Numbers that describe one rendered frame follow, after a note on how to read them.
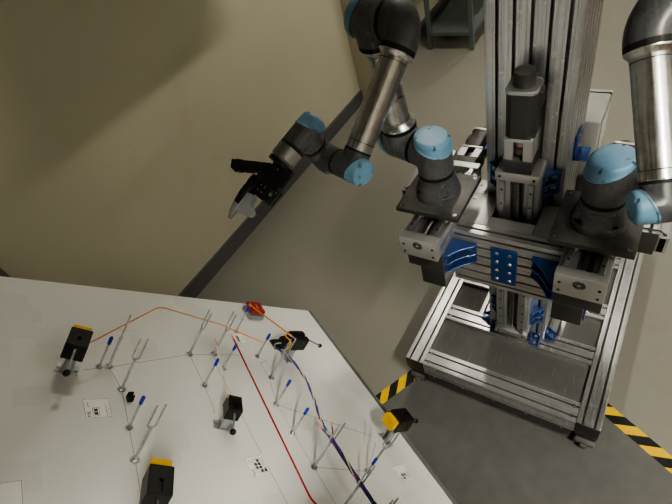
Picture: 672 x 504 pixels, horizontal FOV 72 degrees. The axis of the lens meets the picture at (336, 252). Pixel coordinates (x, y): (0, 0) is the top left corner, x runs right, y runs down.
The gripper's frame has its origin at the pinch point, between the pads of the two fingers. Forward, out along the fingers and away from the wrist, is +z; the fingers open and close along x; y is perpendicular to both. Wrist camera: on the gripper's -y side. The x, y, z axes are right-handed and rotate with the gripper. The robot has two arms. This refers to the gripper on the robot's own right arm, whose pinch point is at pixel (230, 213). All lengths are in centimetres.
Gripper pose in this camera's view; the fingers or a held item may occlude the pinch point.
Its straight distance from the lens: 131.9
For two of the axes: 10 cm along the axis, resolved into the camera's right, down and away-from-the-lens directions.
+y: 7.8, 6.2, -0.9
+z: -6.3, 7.8, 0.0
